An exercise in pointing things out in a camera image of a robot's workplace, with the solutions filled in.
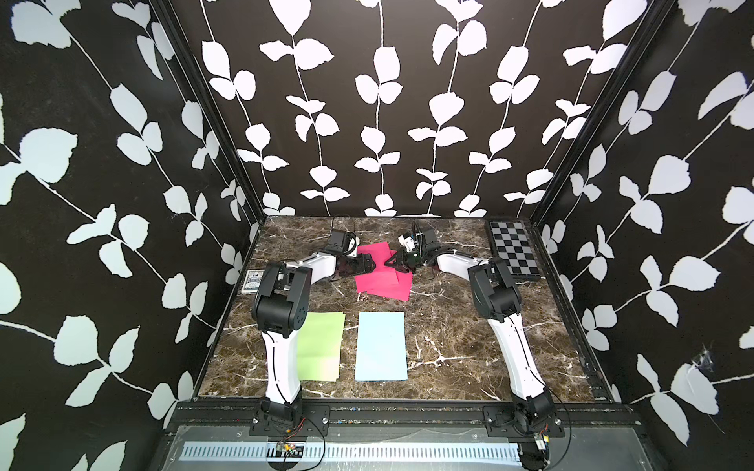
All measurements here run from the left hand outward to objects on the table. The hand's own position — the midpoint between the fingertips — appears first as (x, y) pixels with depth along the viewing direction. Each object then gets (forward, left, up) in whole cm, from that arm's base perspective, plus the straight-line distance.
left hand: (369, 261), depth 103 cm
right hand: (+1, -5, 0) cm, 5 cm away
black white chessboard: (+8, -55, -1) cm, 56 cm away
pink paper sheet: (+7, -4, -5) cm, 10 cm away
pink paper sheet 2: (-7, -6, -3) cm, 9 cm away
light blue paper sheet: (-29, -3, -5) cm, 29 cm away
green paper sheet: (-27, +16, -5) cm, 32 cm away
